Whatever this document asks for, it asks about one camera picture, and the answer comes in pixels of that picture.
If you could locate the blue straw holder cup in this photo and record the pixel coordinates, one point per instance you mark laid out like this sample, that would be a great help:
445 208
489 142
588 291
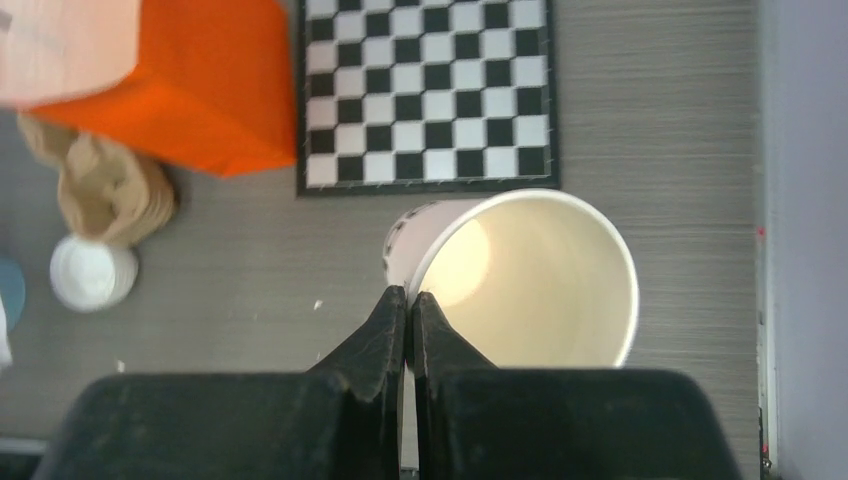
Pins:
13 291

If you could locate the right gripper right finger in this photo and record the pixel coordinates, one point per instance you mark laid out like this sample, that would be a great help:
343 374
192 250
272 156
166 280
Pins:
479 421

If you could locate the orange paper bag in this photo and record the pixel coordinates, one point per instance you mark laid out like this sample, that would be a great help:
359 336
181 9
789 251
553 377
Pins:
204 85

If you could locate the black white checkerboard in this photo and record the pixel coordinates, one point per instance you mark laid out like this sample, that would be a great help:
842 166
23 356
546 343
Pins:
409 97

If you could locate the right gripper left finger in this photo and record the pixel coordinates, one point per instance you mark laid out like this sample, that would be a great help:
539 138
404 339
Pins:
338 420

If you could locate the brown pulp cup carrier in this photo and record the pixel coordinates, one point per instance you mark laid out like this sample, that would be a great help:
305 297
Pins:
106 192

